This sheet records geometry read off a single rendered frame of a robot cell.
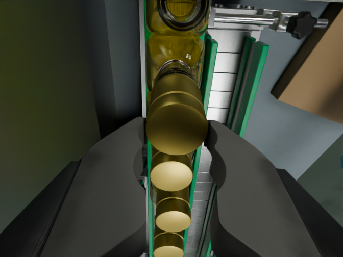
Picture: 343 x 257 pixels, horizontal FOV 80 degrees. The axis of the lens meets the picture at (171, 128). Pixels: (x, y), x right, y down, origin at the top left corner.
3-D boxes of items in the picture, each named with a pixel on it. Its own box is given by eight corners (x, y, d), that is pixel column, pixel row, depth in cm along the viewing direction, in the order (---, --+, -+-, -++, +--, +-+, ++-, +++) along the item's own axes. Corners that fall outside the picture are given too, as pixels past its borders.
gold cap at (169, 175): (152, 127, 19) (147, 159, 15) (191, 128, 19) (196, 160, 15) (152, 157, 21) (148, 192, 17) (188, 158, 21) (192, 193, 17)
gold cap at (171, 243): (148, 215, 26) (145, 252, 22) (172, 205, 25) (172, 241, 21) (165, 229, 27) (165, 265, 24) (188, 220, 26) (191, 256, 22)
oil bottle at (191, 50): (156, 18, 35) (142, 41, 17) (190, 20, 35) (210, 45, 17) (156, 52, 38) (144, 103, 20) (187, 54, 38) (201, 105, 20)
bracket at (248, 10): (205, 2, 39) (212, 3, 33) (254, 4, 40) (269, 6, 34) (203, 23, 41) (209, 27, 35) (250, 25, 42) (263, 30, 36)
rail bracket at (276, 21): (201, 3, 33) (215, 6, 23) (302, 8, 34) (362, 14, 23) (198, 23, 35) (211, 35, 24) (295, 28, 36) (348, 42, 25)
